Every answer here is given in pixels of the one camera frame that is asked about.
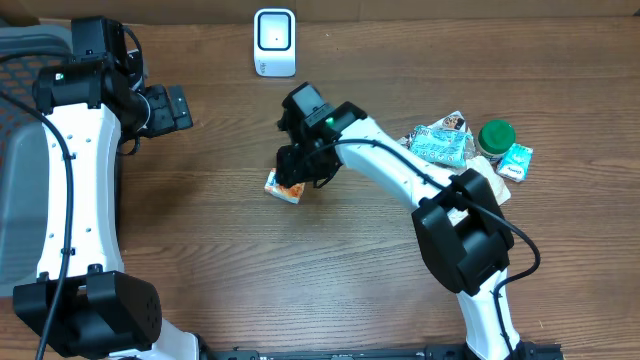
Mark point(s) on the orange tissue pack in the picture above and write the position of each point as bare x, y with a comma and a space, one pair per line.
292, 194

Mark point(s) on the green lid jar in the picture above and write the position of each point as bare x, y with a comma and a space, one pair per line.
494, 139

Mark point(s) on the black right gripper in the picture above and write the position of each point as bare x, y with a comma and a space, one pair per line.
297, 173

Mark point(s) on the small teal tissue pack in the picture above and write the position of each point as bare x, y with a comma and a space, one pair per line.
515, 163

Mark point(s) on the white barcode scanner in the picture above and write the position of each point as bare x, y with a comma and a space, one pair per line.
274, 42

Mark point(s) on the black mesh basket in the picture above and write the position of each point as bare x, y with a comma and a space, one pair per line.
33, 190

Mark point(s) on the brown mushroom snack bag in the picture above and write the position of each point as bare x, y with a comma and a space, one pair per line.
474, 160

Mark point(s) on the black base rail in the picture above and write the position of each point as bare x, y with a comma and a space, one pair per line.
525, 351

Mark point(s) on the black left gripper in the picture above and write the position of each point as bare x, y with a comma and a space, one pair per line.
167, 119

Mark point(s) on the teal wet wipes pack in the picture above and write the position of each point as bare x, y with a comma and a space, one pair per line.
440, 145

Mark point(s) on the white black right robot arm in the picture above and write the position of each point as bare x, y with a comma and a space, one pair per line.
462, 235

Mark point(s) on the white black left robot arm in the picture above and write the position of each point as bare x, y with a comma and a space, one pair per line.
82, 303

